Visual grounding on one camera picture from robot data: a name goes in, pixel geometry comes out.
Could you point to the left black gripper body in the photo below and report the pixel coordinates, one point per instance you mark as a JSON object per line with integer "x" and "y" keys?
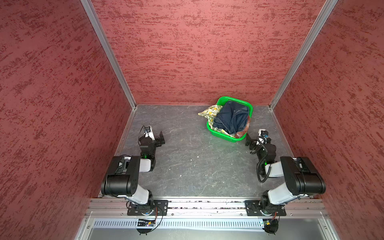
{"x": 159, "y": 141}

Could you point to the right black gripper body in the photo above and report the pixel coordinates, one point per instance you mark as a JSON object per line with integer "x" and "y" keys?
{"x": 252, "y": 141}

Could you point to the green plastic basket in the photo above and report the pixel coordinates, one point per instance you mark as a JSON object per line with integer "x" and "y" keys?
{"x": 221, "y": 101}

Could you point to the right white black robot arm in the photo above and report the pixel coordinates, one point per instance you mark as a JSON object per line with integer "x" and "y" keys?
{"x": 301, "y": 178}

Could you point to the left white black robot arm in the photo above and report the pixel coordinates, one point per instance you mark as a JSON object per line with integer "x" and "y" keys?
{"x": 122, "y": 177}

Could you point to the reddish brown skirt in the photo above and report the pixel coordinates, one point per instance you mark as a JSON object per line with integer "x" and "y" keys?
{"x": 240, "y": 134}

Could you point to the yellow floral skirt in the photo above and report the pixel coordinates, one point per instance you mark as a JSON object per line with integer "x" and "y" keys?
{"x": 210, "y": 114}

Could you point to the right base connector board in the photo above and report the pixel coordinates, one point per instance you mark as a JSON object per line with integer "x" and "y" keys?
{"x": 271, "y": 226}

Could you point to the base connector board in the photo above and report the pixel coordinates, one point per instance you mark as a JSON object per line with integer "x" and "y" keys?
{"x": 145, "y": 226}
{"x": 271, "y": 226}

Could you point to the left base connector board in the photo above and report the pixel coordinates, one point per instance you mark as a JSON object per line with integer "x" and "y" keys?
{"x": 145, "y": 226}

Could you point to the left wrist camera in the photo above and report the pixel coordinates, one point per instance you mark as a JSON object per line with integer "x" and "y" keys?
{"x": 148, "y": 132}

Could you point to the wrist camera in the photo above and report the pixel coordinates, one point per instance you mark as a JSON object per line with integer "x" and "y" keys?
{"x": 148, "y": 132}
{"x": 263, "y": 133}

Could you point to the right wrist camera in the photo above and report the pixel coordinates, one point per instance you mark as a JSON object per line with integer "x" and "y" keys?
{"x": 263, "y": 133}

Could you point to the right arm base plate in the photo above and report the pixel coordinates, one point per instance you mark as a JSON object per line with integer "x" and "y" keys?
{"x": 255, "y": 208}

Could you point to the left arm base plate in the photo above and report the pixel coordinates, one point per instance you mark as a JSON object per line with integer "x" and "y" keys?
{"x": 156, "y": 208}

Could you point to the aluminium front rail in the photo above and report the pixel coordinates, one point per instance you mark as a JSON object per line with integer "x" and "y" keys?
{"x": 214, "y": 207}

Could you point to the slotted cable duct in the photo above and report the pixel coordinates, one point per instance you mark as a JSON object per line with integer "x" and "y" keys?
{"x": 189, "y": 224}

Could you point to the left aluminium corner post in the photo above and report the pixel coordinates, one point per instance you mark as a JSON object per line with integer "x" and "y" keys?
{"x": 97, "y": 26}

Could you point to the aluminium corner post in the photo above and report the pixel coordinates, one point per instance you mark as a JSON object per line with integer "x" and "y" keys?
{"x": 317, "y": 26}
{"x": 97, "y": 26}

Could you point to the right aluminium corner post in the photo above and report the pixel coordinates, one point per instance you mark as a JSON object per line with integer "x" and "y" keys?
{"x": 317, "y": 26}

